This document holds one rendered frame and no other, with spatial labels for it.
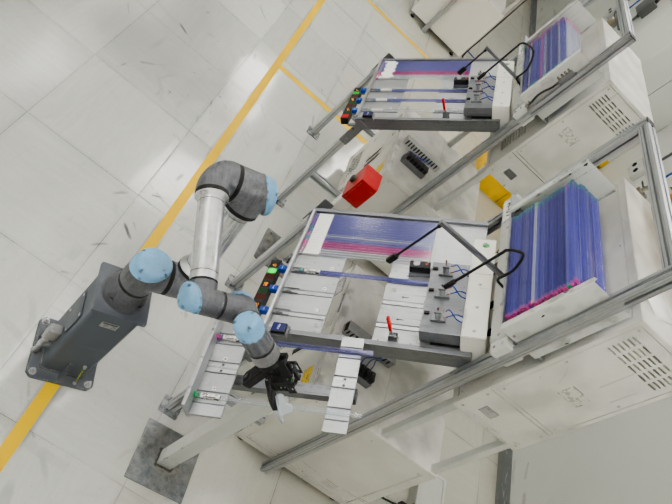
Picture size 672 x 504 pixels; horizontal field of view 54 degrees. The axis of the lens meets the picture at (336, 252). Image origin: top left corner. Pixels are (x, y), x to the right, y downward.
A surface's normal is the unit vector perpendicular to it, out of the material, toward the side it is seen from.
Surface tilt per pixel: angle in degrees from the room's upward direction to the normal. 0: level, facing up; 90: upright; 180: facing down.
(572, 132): 90
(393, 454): 90
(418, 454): 0
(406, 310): 45
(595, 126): 90
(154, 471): 0
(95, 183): 0
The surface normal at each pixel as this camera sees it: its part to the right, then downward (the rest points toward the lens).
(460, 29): -0.24, 0.65
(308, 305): -0.09, -0.76
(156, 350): 0.62, -0.47
